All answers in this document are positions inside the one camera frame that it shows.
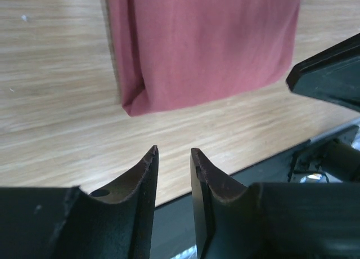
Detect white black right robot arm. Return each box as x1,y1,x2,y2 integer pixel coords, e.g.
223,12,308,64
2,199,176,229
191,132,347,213
286,34,359,182

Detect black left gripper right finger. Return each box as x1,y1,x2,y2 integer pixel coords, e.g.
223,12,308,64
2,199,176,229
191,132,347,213
191,149,359,258

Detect red graphic tank top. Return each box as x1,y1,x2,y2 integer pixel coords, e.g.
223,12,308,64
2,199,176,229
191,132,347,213
107,0,301,117

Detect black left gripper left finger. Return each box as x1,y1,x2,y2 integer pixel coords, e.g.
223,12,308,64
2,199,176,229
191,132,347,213
1,146,159,258

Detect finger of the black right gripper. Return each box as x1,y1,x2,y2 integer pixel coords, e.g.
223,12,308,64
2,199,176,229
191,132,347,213
286,34,360,112

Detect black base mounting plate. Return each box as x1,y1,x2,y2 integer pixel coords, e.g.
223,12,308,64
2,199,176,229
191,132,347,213
150,125,359,258

